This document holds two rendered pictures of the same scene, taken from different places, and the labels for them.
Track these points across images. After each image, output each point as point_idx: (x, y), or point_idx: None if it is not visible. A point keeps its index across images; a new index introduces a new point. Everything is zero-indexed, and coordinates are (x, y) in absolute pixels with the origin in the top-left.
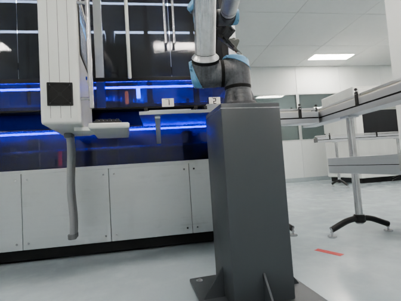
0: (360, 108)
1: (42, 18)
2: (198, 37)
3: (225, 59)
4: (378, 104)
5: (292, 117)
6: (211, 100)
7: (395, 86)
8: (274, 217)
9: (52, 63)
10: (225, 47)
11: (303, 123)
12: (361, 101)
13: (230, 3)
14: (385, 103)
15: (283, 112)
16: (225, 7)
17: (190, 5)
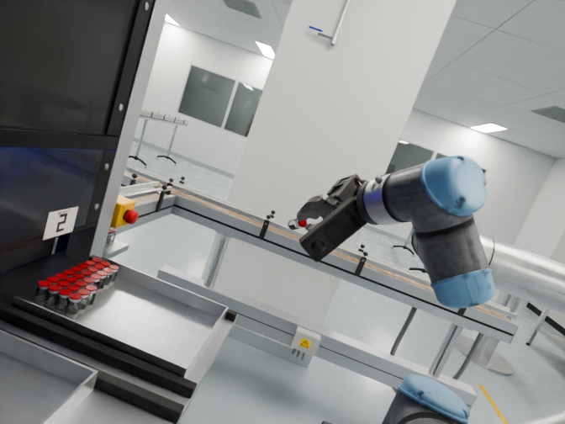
0: (262, 245)
1: None
2: None
3: (457, 423)
4: (293, 258)
5: (149, 212)
6: (54, 222)
7: (327, 255)
8: None
9: None
10: (138, 43)
11: (155, 219)
12: (270, 238)
13: (535, 304)
14: (304, 263)
15: (128, 190)
16: (514, 290)
17: (476, 206)
